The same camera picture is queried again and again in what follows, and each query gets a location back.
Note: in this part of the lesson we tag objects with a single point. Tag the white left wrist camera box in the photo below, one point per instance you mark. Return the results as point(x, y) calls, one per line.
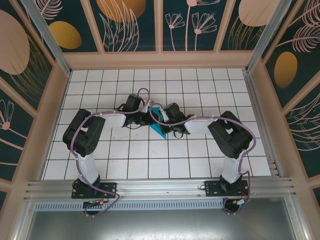
point(149, 103)

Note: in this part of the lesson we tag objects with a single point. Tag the aluminium mounting rail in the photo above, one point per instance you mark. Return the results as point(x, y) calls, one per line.
point(160, 187)

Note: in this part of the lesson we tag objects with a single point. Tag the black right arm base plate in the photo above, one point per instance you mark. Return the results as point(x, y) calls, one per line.
point(212, 188)

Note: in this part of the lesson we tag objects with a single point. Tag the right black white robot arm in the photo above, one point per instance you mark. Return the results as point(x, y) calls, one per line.
point(230, 137)

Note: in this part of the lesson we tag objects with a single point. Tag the small circuit board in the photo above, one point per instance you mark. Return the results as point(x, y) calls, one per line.
point(241, 202)
point(96, 203)

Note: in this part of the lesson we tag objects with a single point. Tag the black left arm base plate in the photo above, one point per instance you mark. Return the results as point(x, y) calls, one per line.
point(110, 190)

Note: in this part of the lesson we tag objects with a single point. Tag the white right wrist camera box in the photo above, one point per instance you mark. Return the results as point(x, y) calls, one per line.
point(163, 113)

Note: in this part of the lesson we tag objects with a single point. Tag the aluminium side rail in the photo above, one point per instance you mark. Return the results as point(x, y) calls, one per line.
point(253, 100)

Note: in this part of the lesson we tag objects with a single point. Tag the aluminium frame post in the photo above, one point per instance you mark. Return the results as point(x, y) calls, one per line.
point(265, 37)
point(50, 42)

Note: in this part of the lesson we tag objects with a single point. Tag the grey metal sheet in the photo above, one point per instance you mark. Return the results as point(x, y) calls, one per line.
point(160, 225)

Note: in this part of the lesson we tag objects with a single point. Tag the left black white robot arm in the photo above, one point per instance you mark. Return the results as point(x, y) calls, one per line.
point(82, 135)

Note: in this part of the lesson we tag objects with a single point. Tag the blue paper sheet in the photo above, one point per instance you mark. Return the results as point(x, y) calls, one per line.
point(158, 130)

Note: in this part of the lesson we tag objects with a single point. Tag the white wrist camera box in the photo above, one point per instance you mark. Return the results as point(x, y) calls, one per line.
point(149, 103)
point(163, 113)

